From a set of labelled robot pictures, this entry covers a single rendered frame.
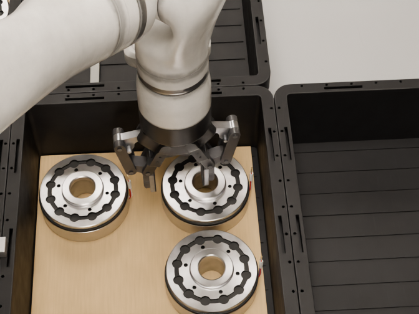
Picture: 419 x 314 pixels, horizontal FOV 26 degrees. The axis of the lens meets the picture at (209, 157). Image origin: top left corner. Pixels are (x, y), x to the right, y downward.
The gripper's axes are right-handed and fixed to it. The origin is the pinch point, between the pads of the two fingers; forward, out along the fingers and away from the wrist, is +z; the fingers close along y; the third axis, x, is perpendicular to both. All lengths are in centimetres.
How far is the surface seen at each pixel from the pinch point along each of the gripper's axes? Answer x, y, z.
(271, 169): -3.6, 9.9, -4.7
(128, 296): -11.9, -7.2, 5.3
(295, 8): 41, 23, 19
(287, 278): -16.8, 9.2, -4.7
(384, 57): 29.1, 34.6, 18.5
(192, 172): 1.2, 1.8, 1.7
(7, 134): 5.1, -18.5, -4.6
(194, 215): -4.3, 1.2, 2.1
